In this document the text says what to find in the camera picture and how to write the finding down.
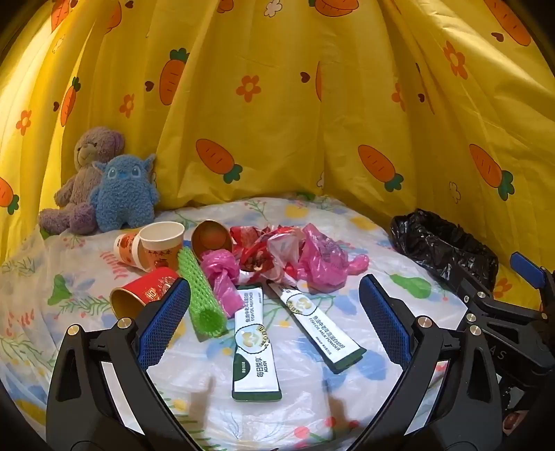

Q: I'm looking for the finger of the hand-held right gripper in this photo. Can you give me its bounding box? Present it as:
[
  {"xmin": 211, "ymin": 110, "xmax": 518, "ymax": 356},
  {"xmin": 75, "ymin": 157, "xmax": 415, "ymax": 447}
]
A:
[
  {"xmin": 510, "ymin": 252, "xmax": 555, "ymax": 313},
  {"xmin": 460, "ymin": 282, "xmax": 543, "ymax": 330}
]

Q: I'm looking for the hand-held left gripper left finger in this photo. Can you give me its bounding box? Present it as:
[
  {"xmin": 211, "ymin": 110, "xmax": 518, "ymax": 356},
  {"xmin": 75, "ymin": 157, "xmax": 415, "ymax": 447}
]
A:
[{"xmin": 45, "ymin": 278, "xmax": 202, "ymax": 451}]

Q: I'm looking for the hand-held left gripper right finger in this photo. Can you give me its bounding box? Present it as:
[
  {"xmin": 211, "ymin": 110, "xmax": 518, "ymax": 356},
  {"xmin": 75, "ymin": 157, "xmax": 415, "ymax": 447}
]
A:
[{"xmin": 347, "ymin": 274, "xmax": 506, "ymax": 451}]

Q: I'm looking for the red paper cup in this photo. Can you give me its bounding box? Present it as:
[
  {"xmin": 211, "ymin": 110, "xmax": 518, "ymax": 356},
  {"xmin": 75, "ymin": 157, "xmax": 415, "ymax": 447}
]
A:
[
  {"xmin": 191, "ymin": 220, "xmax": 232, "ymax": 261},
  {"xmin": 110, "ymin": 266, "xmax": 179, "ymax": 319}
]

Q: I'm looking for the green foam net sleeve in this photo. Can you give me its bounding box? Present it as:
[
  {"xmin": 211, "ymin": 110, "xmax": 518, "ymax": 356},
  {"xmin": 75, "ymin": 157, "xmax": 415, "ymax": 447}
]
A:
[{"xmin": 177, "ymin": 247, "xmax": 229, "ymax": 343}]

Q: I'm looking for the white paper cup orange print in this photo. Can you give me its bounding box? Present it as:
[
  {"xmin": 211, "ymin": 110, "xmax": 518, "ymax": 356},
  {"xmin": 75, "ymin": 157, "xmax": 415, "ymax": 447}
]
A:
[{"xmin": 138, "ymin": 221, "xmax": 186, "ymax": 272}]

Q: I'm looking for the white green powder sachet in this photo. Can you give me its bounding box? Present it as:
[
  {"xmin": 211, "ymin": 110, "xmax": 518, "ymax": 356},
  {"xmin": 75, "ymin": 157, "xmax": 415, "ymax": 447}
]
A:
[
  {"xmin": 231, "ymin": 284, "xmax": 282, "ymax": 402},
  {"xmin": 266, "ymin": 281, "xmax": 367, "ymax": 374}
]

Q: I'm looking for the small pink plastic bag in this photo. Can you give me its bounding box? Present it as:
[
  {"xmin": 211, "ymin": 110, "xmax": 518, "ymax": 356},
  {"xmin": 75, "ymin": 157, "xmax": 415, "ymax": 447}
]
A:
[{"xmin": 200, "ymin": 249, "xmax": 244, "ymax": 319}]

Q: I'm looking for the orange and white paper cup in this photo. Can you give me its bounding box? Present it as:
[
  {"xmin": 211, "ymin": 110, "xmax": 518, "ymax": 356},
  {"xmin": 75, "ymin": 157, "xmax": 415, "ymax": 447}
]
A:
[{"xmin": 113, "ymin": 232, "xmax": 144, "ymax": 266}]

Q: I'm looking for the black trash bag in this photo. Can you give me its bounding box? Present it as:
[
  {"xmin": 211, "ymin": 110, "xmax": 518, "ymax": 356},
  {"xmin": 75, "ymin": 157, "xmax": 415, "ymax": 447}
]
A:
[{"xmin": 390, "ymin": 209, "xmax": 499, "ymax": 293}]

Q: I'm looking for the large pink plastic bag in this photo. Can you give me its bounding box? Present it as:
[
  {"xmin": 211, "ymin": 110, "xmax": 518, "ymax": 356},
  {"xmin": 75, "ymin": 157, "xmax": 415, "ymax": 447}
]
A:
[{"xmin": 295, "ymin": 223, "xmax": 370, "ymax": 291}]

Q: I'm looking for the red crinkled plastic wrapper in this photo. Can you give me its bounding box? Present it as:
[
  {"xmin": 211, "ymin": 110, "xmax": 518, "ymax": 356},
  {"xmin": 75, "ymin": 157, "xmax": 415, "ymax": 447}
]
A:
[{"xmin": 229, "ymin": 224, "xmax": 272, "ymax": 273}]

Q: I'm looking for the floral bedsheet with plastic cover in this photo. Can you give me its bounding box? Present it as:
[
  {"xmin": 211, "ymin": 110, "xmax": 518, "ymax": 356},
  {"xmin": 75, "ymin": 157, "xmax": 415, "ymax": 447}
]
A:
[{"xmin": 0, "ymin": 191, "xmax": 521, "ymax": 451}]

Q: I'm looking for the blue plush monster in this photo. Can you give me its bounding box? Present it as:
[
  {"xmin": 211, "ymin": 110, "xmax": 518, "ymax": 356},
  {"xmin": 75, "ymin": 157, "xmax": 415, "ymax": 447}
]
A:
[{"xmin": 90, "ymin": 154, "xmax": 160, "ymax": 232}]

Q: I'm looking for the purple teddy bear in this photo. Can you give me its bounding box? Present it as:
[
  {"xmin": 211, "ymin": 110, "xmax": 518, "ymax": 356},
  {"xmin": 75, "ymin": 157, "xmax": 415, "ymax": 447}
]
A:
[{"xmin": 38, "ymin": 127, "xmax": 126, "ymax": 236}]

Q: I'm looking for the yellow carrot print curtain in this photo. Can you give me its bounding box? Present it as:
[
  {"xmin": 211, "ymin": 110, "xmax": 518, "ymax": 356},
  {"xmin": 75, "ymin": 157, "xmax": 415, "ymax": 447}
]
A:
[{"xmin": 0, "ymin": 0, "xmax": 555, "ymax": 304}]

